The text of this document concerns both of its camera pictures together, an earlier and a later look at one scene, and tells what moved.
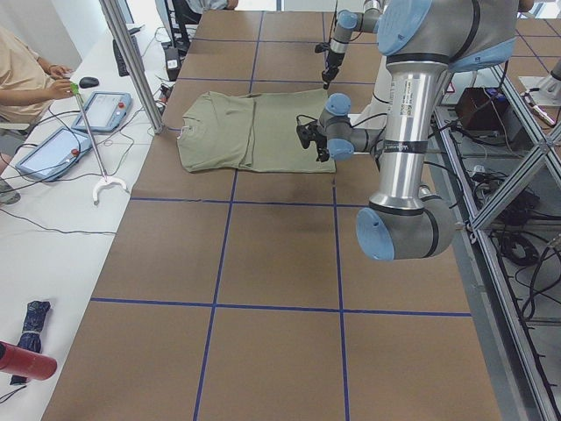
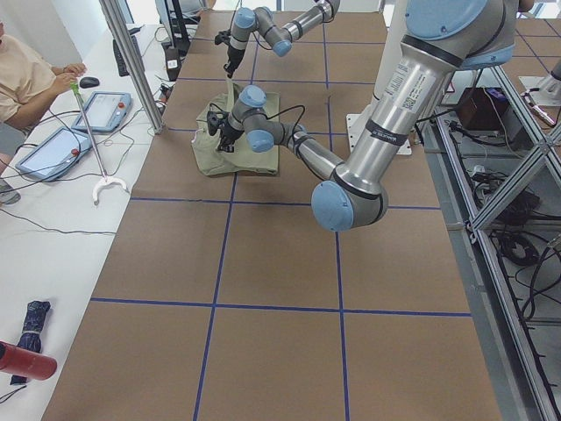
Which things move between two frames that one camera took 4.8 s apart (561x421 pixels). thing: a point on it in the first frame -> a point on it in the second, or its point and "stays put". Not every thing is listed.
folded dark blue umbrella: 31,333 stays put
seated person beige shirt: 27,86 stays put
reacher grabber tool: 106,180 stays put
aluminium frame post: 116,15 stays put
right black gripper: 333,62 -> 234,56
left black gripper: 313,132 -> 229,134
